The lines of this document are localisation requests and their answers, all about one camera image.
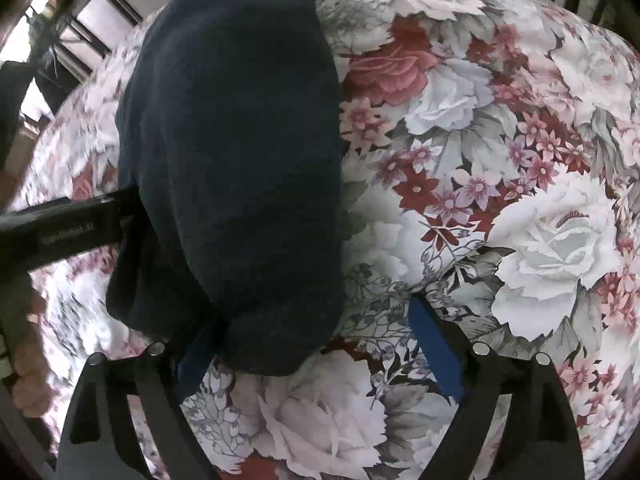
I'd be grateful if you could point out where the black metal bed frame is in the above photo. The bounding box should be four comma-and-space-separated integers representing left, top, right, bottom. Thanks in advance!
0, 0, 202, 126

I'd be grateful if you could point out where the person's left hand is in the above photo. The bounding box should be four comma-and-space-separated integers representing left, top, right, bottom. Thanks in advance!
1, 273, 52, 418

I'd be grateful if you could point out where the navy knit cardigan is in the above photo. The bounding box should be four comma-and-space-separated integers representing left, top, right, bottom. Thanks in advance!
106, 0, 343, 376

